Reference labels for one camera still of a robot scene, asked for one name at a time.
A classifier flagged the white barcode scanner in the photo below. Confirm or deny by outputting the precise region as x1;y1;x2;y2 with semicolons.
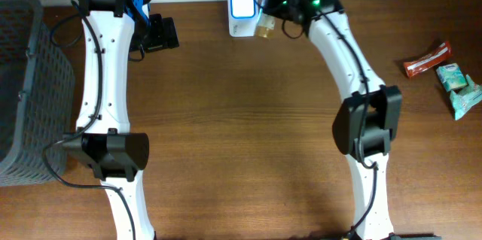
227;0;259;38

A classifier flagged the teal snack bag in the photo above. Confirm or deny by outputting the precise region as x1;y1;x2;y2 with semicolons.
450;74;481;120

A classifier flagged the white Pantene cream tube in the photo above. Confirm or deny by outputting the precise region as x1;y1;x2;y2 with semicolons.
255;0;279;38

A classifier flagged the orange snack packet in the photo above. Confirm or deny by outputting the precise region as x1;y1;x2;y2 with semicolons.
403;41;453;78

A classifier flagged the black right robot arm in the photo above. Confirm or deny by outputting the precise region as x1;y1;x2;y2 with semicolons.
262;0;402;239

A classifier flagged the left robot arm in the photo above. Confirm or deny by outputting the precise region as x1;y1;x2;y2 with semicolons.
63;0;179;239

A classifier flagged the grey plastic mesh basket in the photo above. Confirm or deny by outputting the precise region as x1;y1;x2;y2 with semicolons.
1;0;75;187

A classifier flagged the teal Kleenex tissue pack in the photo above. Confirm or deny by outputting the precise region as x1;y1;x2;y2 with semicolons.
436;63;468;92

